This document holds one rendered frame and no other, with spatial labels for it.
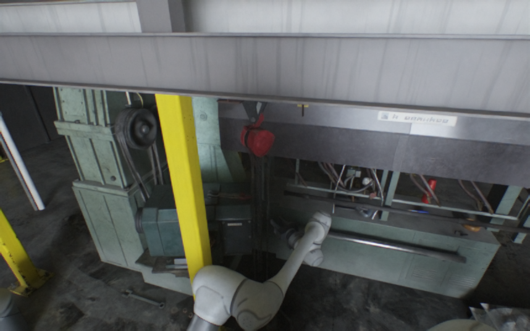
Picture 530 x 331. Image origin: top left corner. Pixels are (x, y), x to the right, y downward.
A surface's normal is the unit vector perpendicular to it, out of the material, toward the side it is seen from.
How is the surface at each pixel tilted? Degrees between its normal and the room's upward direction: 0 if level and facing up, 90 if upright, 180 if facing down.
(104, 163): 90
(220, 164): 90
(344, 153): 90
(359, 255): 90
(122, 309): 0
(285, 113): 78
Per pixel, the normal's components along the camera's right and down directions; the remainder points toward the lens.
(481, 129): -0.27, 0.25
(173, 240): 0.06, 0.46
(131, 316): 0.00, -0.89
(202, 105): -0.28, 0.44
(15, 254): 0.96, 0.13
